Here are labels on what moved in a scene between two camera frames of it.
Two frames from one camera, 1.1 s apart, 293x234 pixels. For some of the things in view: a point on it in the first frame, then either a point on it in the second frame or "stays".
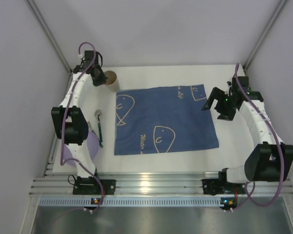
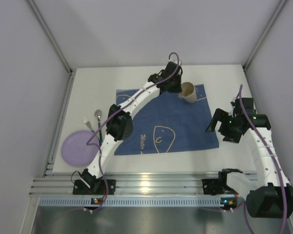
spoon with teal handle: x=97 y=113 stays
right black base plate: x=212 y=186 stays
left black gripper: x=99 y=78 → x=172 y=86
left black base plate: x=93 y=187 stays
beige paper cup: x=112 y=83 → x=188 y=92
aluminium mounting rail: x=148 y=183 stays
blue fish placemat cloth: x=162 y=120 stays
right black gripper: x=219 y=103 → x=224 y=124
